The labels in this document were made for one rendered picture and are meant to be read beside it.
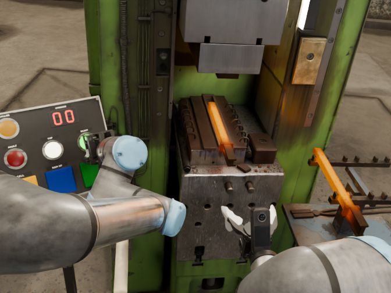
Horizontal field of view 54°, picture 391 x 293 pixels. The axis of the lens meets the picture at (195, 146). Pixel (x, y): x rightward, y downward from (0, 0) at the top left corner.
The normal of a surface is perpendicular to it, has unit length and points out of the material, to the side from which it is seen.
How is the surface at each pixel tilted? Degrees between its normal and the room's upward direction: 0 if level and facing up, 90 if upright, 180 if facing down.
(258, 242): 60
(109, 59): 90
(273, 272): 43
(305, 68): 90
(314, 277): 29
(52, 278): 0
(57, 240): 71
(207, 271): 90
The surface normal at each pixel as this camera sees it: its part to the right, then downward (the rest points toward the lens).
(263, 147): 0.07, -0.84
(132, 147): 0.50, 0.01
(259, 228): 0.14, 0.05
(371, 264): 0.18, -0.56
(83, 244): 0.88, 0.31
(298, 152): 0.13, 0.55
